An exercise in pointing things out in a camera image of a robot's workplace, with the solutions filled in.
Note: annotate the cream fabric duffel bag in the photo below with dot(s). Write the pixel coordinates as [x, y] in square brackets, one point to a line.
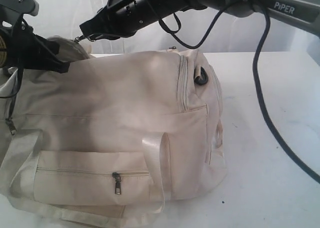
[109, 142]

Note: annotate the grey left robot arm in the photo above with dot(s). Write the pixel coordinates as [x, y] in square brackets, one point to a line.
[13, 9]

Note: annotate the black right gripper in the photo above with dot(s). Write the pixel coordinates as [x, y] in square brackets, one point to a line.
[119, 18]

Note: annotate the white backdrop curtain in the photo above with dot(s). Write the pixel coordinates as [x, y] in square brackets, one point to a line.
[229, 34]

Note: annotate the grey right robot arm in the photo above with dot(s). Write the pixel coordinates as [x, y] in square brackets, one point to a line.
[303, 14]

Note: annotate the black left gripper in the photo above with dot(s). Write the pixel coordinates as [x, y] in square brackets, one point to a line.
[20, 47]

